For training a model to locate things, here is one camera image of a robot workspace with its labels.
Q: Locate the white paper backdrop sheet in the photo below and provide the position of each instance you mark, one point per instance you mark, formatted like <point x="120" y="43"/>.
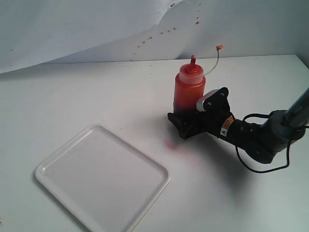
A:
<point x="37" y="31"/>

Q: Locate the red sauce squeeze bottle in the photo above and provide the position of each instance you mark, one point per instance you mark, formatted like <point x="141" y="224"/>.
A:
<point x="190" y="85"/>

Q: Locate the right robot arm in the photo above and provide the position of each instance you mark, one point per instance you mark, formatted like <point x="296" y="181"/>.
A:
<point x="260" y="136"/>

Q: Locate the white rectangular plastic tray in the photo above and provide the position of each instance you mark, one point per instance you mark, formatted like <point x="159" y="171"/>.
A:
<point x="106" y="183"/>

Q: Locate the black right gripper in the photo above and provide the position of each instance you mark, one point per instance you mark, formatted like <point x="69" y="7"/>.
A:
<point x="209" y="121"/>

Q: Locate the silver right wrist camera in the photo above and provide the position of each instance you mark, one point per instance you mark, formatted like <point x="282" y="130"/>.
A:
<point x="206" y="101"/>

